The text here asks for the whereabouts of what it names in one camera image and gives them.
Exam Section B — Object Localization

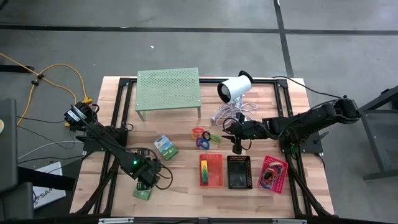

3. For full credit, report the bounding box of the black metal beam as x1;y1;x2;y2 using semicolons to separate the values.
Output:
17;166;77;192

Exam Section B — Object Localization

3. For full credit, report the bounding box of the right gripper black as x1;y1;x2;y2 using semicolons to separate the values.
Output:
222;111;266;156

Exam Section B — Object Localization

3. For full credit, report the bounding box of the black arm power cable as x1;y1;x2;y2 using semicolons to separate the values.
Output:
272;75;345;100

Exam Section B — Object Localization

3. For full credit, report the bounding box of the silver metal bracket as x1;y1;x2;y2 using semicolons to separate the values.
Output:
272;218;309;224
98;217;135;224

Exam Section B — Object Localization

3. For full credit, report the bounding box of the grey equipment case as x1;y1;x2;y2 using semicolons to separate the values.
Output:
0;98;19;194

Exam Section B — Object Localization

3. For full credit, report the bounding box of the red plastic basket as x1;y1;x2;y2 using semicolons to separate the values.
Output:
257;154;290;195

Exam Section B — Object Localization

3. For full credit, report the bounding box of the orange plastic basket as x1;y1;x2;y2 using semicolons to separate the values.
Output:
198;154;225;189

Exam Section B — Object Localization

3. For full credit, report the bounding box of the green perforated metal shelf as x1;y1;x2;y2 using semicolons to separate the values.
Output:
134;67;202;122

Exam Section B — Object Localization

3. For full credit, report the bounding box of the white clamp desk lamp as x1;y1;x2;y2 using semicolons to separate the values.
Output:
216;70;254;108

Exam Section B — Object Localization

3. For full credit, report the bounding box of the yellow extension cable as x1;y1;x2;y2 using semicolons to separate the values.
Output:
0;52;94;128

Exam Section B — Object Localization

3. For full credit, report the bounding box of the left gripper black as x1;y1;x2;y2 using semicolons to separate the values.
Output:
136;155;163;191

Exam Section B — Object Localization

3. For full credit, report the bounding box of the large blue rubber band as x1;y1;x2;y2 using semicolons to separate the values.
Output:
258;174;280;190

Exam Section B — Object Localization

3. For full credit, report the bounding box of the black plastic basket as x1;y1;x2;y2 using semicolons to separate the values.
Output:
226;154;254;190

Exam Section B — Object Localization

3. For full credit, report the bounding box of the black floor strip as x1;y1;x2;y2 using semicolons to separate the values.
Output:
0;64;35;74

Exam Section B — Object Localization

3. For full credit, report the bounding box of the narrow yellow green box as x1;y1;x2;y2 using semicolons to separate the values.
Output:
200;159;210;185

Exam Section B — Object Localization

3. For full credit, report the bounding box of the white printed sign board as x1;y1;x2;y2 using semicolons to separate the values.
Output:
32;161;67;210

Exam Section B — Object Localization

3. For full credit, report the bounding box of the dark grey storage box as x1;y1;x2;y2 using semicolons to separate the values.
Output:
0;182;35;220

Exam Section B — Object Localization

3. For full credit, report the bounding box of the green blue printed box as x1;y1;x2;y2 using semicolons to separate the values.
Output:
153;134;180;161
132;185;154;201

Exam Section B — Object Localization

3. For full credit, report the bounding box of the black metal side table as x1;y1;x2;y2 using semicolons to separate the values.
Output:
351;84;398;182

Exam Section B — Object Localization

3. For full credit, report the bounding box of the black aluminium table frame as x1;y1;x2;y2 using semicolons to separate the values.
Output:
73;76;336;219

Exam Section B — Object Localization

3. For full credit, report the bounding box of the orange rubber band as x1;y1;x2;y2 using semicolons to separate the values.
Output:
262;166;285;182

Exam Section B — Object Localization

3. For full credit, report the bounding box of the tan rubber band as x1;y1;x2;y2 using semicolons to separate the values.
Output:
267;160;285;171

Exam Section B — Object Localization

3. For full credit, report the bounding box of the white floor cable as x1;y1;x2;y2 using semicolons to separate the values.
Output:
17;140;85;161

